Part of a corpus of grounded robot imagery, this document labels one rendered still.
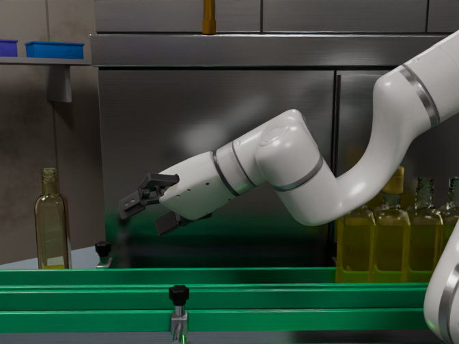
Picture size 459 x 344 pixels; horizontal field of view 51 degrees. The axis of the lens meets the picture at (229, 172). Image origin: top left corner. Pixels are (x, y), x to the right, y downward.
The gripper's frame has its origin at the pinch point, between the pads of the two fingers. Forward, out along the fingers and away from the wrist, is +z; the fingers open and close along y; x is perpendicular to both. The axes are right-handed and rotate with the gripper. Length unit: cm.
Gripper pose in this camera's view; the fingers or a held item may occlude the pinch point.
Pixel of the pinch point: (145, 217)
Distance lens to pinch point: 76.1
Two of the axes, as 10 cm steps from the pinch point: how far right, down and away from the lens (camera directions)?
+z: -8.5, 4.6, 2.7
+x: 2.7, 8.1, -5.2
